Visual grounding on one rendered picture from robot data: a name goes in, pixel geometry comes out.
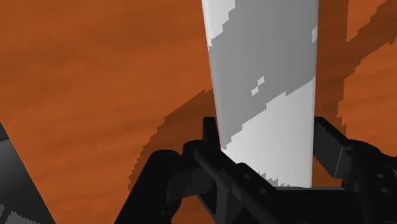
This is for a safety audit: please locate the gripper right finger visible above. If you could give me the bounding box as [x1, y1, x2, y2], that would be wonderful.
[312, 116, 397, 224]

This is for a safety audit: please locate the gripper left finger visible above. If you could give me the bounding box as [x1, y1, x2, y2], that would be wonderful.
[114, 116, 281, 224]

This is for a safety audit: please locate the tall white tapered object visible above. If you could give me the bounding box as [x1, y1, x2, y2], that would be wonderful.
[200, 0, 320, 189]

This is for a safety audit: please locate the dark grey box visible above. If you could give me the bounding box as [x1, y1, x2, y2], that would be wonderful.
[0, 122, 57, 224]

